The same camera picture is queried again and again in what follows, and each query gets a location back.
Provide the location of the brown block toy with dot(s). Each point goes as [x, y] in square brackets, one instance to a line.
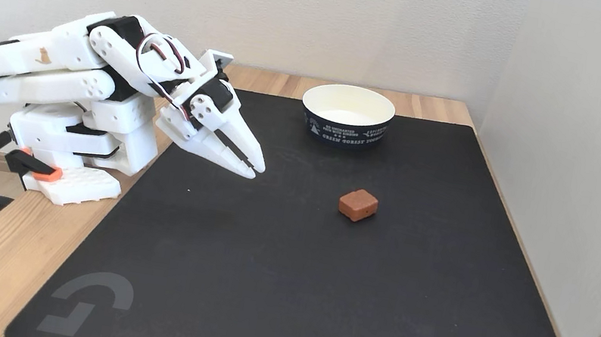
[358, 205]

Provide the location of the white and navy paper bowl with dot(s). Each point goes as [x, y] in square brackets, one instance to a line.
[343, 130]

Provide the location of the black and orange clamp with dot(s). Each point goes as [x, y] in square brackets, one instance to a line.
[32, 165]

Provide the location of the black desk mat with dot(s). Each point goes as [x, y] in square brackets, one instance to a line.
[287, 287]

